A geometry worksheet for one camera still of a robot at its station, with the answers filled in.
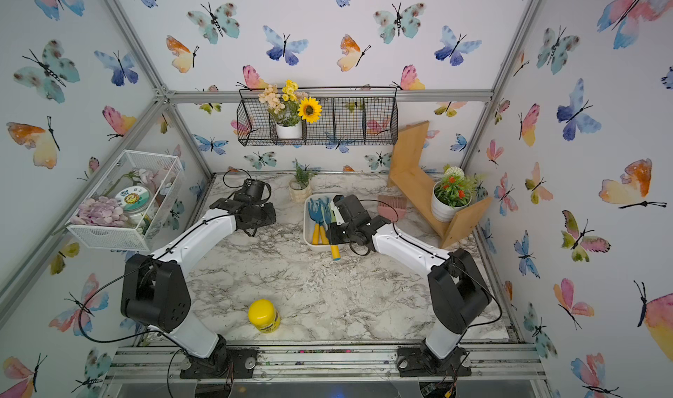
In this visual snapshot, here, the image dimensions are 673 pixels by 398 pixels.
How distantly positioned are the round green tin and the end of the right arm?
484 millimetres

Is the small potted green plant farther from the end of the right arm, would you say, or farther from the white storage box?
the end of the right arm

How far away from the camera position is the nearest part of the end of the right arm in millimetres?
633

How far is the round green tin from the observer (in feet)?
2.15
